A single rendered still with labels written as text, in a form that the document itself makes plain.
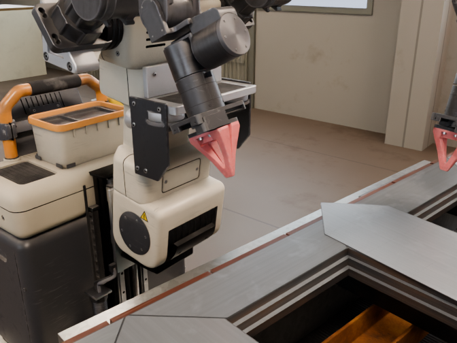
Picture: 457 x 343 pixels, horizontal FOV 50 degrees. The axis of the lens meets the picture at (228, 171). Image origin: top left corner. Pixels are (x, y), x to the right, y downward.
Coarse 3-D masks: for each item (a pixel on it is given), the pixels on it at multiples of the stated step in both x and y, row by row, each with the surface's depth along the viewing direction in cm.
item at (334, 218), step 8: (336, 208) 93; (344, 208) 93; (352, 208) 93; (360, 208) 93; (368, 208) 93; (376, 208) 93; (328, 216) 90; (336, 216) 90; (344, 216) 90; (352, 216) 90; (360, 216) 90; (328, 224) 87; (336, 224) 87; (344, 224) 87; (328, 232) 84
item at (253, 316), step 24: (456, 192) 103; (432, 216) 96; (336, 264) 78; (360, 264) 78; (288, 288) 71; (312, 288) 74; (384, 288) 75; (408, 288) 72; (240, 312) 65; (264, 312) 67; (288, 312) 70; (432, 312) 69; (456, 312) 67
